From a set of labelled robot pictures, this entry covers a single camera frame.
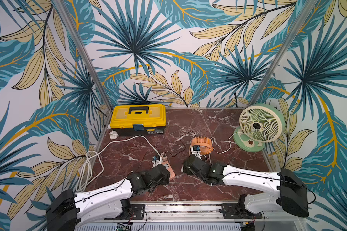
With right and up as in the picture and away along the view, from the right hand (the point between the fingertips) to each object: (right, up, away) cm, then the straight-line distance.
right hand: (187, 163), depth 81 cm
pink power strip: (-12, -3, +7) cm, 14 cm away
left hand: (-12, -7, -1) cm, 14 cm away
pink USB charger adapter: (-13, +1, +5) cm, 14 cm away
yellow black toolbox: (-30, +24, +10) cm, 39 cm away
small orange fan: (+11, +11, +3) cm, 16 cm away
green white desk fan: (+41, +22, 0) cm, 47 cm away
